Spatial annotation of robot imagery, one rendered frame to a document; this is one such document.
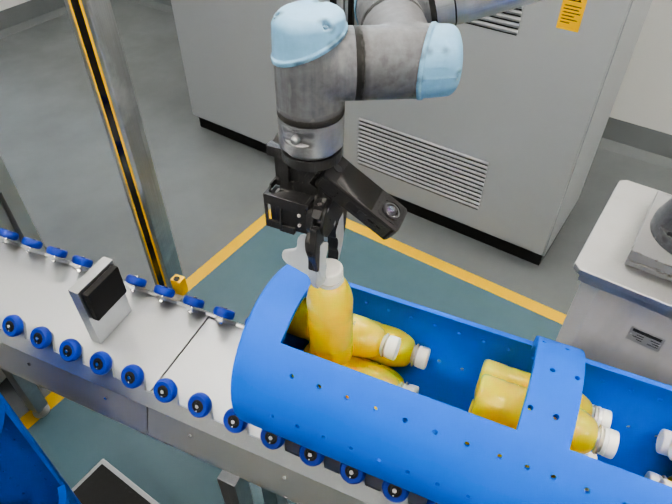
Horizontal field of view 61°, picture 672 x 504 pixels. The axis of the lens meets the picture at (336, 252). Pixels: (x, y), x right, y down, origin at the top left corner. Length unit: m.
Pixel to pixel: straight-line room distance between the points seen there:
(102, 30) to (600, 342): 1.15
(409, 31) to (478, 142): 1.92
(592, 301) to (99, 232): 2.39
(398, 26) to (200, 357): 0.80
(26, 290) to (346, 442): 0.87
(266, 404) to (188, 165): 2.58
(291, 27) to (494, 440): 0.55
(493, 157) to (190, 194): 1.56
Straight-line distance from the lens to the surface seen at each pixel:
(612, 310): 1.18
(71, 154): 3.67
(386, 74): 0.60
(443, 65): 0.61
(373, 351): 0.95
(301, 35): 0.58
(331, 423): 0.85
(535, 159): 2.46
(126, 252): 2.89
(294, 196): 0.70
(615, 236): 1.21
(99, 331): 1.27
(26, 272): 1.51
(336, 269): 0.79
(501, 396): 0.86
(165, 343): 1.25
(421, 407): 0.80
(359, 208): 0.68
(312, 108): 0.61
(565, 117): 2.34
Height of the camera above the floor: 1.88
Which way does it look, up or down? 44 degrees down
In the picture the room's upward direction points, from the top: straight up
